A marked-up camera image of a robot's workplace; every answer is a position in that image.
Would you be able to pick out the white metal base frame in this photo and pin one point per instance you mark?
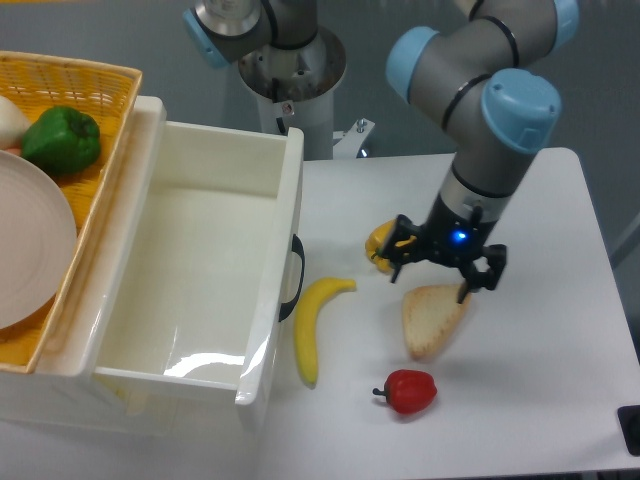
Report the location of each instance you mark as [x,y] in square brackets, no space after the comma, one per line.
[353,143]

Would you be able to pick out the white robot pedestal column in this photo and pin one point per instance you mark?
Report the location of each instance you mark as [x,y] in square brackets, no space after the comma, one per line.
[295,89]

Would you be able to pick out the yellow banana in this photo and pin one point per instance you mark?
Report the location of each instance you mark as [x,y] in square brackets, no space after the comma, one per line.
[307,312]

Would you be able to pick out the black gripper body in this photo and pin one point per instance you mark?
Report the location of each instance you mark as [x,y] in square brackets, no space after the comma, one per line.
[458,239]

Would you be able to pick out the red bell pepper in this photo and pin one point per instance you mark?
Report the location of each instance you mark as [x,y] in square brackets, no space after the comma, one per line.
[408,392]

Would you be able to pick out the yellow bell pepper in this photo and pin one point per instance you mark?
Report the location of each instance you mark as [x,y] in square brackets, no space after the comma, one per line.
[374,243]

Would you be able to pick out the beige round plate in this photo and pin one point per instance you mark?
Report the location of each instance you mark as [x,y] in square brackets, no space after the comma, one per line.
[38,238]

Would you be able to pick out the white drawer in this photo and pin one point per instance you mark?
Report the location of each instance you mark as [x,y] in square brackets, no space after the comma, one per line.
[215,265]

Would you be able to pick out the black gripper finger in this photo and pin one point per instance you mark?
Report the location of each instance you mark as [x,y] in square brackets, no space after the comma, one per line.
[475,280]
[404,244]

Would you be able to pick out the white onion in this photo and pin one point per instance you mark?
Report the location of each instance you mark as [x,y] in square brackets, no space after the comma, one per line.
[13,124]

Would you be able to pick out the triangular toast slice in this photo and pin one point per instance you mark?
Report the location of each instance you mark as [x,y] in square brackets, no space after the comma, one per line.
[430,316]

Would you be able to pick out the green bell pepper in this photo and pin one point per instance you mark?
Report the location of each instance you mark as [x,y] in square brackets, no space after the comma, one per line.
[62,141]

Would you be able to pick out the black device at table edge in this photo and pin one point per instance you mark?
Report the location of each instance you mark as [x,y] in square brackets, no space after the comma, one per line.
[629,420]

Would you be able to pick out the yellow woven basket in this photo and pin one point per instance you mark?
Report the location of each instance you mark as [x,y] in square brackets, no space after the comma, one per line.
[106,92]

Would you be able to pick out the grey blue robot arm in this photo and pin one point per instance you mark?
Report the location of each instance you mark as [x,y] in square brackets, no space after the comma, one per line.
[474,84]

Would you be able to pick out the white drawer cabinet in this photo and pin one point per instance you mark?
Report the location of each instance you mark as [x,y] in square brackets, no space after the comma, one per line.
[50,395]

